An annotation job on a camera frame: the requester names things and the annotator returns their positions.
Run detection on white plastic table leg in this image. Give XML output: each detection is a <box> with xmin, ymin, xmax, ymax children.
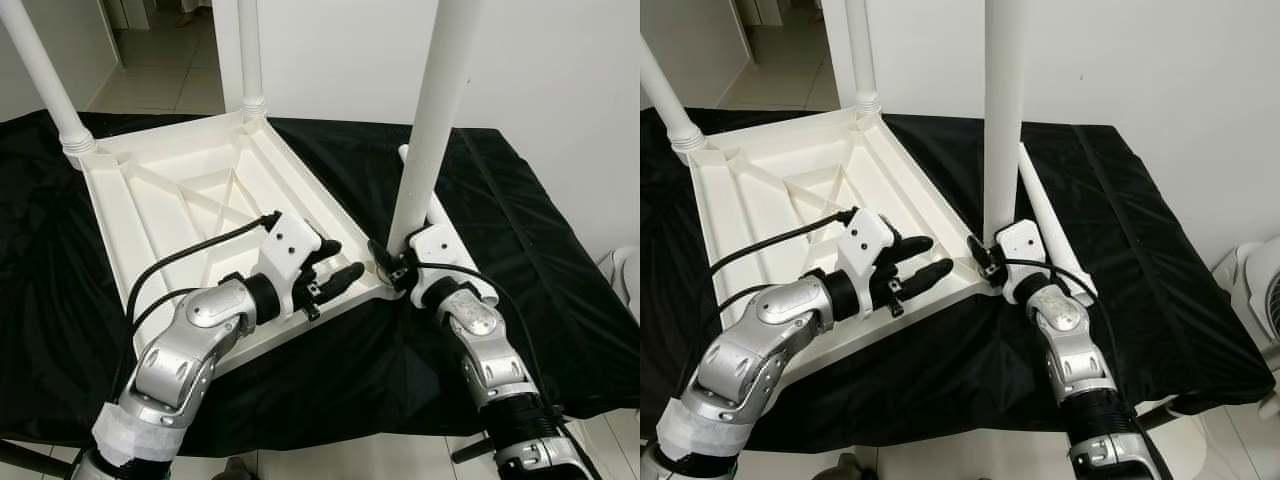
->
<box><xmin>845</xmin><ymin>0</ymin><xmax>883</xmax><ymax>114</ymax></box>
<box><xmin>640</xmin><ymin>35</ymin><xmax>706</xmax><ymax>153</ymax></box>
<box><xmin>236</xmin><ymin>0</ymin><xmax>269</xmax><ymax>119</ymax></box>
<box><xmin>983</xmin><ymin>0</ymin><xmax>1031</xmax><ymax>246</ymax></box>
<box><xmin>1017</xmin><ymin>142</ymin><xmax>1098</xmax><ymax>301</ymax></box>
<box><xmin>0</xmin><ymin>0</ymin><xmax>99</xmax><ymax>159</ymax></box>
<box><xmin>398</xmin><ymin>145</ymin><xmax>499</xmax><ymax>306</ymax></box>
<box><xmin>385</xmin><ymin>0</ymin><xmax>483</xmax><ymax>256</ymax></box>

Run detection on white plastic table top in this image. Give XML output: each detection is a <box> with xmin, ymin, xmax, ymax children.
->
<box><xmin>685</xmin><ymin>108</ymin><xmax>1001</xmax><ymax>386</ymax></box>
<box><xmin>75</xmin><ymin>112</ymin><xmax>401</xmax><ymax>376</ymax></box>

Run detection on black tablecloth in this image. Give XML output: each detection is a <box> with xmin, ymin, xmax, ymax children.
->
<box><xmin>0</xmin><ymin>110</ymin><xmax>641</xmax><ymax>446</ymax></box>
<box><xmin>640</xmin><ymin>105</ymin><xmax>1276</xmax><ymax>441</ymax></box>

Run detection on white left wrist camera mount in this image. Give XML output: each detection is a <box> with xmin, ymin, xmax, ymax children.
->
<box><xmin>835</xmin><ymin>208</ymin><xmax>901</xmax><ymax>316</ymax></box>
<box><xmin>255</xmin><ymin>210</ymin><xmax>326</xmax><ymax>321</ymax></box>

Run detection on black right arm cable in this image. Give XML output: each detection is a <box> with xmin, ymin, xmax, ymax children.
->
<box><xmin>412</xmin><ymin>258</ymin><xmax>551</xmax><ymax>421</ymax></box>
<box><xmin>1003</xmin><ymin>257</ymin><xmax>1131</xmax><ymax>421</ymax></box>

